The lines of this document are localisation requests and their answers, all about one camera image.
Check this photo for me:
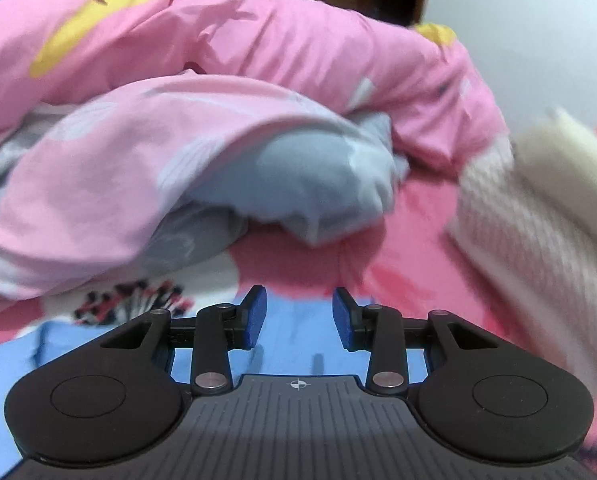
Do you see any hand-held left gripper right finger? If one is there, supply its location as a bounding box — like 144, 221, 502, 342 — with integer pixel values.
332, 287, 502, 396

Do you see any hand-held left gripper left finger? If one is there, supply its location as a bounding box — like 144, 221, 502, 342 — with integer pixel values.
101, 285, 269, 396

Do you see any blue t-shirt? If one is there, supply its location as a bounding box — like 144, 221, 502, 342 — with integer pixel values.
0, 296, 432, 466

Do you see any pink floral fleece blanket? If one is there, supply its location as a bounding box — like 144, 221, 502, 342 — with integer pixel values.
0, 125, 597, 480

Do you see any pink patterned quilt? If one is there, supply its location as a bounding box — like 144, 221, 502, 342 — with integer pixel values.
0, 0, 512, 328

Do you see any pink striped knit sweater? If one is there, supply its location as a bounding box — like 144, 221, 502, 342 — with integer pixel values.
446, 137, 597, 396

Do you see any cream folded garment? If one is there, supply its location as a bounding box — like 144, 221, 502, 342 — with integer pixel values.
511, 107, 597, 221

